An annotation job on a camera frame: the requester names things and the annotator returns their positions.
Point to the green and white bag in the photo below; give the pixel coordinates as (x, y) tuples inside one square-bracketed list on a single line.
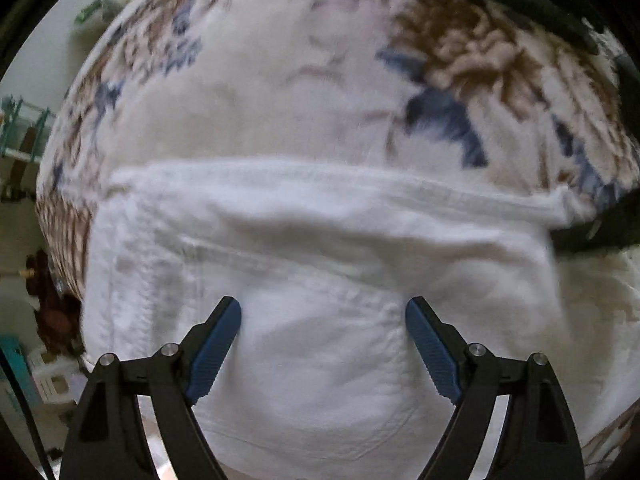
[(95, 10)]

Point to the dark brown cloth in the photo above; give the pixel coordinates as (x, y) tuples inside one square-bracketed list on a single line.
[(52, 305)]

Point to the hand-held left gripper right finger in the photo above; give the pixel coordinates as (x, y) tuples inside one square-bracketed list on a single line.
[(435, 355)]

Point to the white plastic stool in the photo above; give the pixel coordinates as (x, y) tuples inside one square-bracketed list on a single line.
[(52, 375)]

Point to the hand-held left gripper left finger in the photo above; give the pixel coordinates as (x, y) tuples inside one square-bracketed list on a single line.
[(212, 355)]

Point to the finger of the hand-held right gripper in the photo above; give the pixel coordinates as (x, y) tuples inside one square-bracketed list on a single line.
[(600, 235)]

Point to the floral bed blanket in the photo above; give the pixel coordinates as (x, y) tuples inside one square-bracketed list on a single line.
[(280, 85)]

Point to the teal metal rack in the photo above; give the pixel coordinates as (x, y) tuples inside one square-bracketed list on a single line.
[(20, 115)]

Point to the white pants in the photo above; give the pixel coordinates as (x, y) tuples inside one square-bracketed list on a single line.
[(320, 260)]

